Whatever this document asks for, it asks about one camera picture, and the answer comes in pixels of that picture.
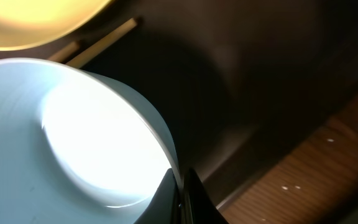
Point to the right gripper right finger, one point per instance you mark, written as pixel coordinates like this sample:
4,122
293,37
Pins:
197,206

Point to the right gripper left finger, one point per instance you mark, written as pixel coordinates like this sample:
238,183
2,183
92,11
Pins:
164,207

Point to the light blue bowl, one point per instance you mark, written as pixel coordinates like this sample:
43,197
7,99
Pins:
77,147

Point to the wooden chopstick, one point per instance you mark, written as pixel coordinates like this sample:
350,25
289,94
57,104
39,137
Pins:
98,47
65,53

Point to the yellow round plate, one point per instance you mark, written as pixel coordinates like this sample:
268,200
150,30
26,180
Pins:
30,23

